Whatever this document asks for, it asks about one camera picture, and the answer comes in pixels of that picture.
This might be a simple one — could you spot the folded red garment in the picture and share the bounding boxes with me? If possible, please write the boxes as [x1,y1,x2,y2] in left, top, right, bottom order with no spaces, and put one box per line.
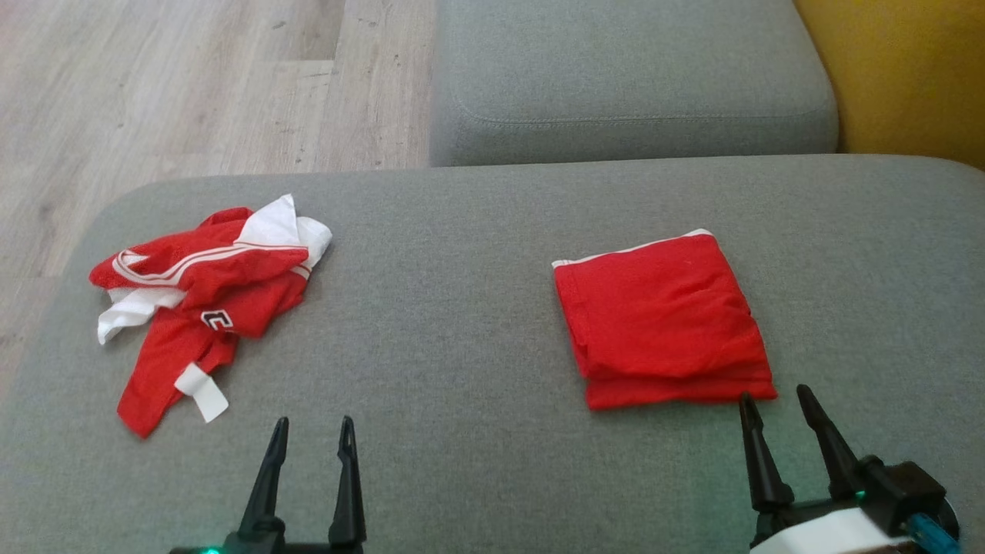
[552,229,778,411]

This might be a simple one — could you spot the grey sofa ottoman cushion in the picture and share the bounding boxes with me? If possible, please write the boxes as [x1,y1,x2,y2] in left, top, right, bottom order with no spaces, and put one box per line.
[429,0,840,168]

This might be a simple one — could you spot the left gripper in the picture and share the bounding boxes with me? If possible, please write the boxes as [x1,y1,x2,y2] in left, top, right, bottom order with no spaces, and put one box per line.
[168,415,369,554]

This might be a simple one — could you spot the grey sofa seat cushion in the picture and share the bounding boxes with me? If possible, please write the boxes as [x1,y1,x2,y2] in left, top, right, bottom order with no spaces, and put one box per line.
[0,154,985,554]

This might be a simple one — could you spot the blue plug right camera cable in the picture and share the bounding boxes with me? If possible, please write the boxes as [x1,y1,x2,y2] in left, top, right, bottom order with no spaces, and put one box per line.
[907,514,963,554]

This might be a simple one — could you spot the red and white jersey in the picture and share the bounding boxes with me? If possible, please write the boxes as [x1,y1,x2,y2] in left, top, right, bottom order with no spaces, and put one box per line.
[88,194,333,439]

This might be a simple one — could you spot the yellow sofa backrest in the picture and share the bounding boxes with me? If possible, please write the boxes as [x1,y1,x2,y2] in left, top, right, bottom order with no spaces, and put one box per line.
[793,0,985,172]

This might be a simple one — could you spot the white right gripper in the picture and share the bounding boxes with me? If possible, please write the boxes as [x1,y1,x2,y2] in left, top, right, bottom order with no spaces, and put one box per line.
[739,384,951,554]

